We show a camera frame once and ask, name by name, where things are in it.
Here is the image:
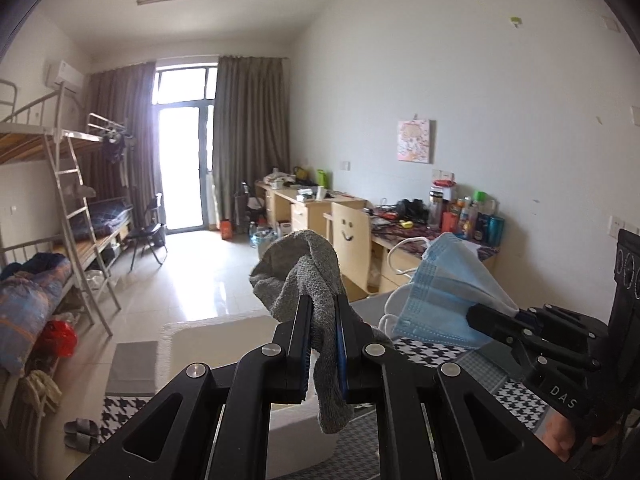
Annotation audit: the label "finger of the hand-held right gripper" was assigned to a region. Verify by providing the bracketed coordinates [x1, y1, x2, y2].
[517, 304, 610, 356]
[466, 304, 601, 371]

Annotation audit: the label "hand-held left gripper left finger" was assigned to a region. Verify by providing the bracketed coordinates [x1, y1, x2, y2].
[65, 295, 316, 480]

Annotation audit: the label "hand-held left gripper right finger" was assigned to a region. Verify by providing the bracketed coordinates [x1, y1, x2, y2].
[334, 294, 556, 480]

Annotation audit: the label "blue face mask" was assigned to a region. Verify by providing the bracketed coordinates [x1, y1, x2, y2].
[378, 232, 521, 351]

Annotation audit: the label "white storage box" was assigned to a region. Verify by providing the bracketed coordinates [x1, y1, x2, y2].
[159, 310, 361, 478]

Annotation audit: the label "grey sock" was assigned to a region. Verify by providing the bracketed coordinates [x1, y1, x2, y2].
[249, 230, 393, 435]

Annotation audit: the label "person's right hand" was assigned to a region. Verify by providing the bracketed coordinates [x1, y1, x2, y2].
[537, 405, 582, 463]

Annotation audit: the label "row of bottles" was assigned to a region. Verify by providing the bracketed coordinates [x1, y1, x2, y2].
[427, 182, 507, 247]

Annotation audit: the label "wooden desk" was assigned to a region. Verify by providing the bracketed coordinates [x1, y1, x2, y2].
[255, 180, 368, 241]
[370, 210, 501, 296]

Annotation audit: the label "wooden chair with smiley face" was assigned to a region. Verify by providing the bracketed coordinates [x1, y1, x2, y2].
[330, 200, 373, 301]

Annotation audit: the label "clear water jug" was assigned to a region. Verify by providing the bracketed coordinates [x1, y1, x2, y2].
[250, 227, 277, 251]

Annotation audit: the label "black bag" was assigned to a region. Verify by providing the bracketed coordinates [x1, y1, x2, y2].
[395, 199, 430, 222]

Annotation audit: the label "houndstooth and grey floor mat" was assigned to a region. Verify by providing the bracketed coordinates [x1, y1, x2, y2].
[100, 332, 556, 480]

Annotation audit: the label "black folding chair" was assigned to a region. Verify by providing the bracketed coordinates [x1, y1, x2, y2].
[129, 192, 169, 273]

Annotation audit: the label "glass balcony door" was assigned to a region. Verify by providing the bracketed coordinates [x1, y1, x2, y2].
[152, 64, 221, 233]

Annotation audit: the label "grey slipper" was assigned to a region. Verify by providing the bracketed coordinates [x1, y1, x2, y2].
[64, 419, 103, 436]
[65, 432, 103, 453]

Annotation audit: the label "grey curtain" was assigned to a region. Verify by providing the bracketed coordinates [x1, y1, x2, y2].
[214, 55, 292, 223]
[87, 61, 158, 241]

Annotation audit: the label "blue bedding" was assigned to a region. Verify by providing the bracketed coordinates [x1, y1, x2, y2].
[65, 197, 135, 238]

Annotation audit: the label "red plastic bag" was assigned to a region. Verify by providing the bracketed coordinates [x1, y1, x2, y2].
[37, 320, 78, 358]

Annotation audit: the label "dark hanging clothes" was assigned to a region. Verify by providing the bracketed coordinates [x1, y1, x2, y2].
[102, 130, 135, 186]

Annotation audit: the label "blue patterned quilt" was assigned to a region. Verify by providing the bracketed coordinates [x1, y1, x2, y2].
[0, 252, 76, 376]

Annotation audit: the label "metal bunk bed ladder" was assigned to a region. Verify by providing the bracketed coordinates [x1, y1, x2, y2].
[44, 132, 122, 337]

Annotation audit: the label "metal bunk bed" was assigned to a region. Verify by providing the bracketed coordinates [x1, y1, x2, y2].
[85, 112, 168, 266]
[0, 78, 123, 401]

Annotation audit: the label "white air conditioner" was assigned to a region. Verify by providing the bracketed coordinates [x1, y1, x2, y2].
[45, 60, 85, 92]

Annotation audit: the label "pink wall poster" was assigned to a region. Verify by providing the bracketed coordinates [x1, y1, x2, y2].
[397, 119, 432, 164]

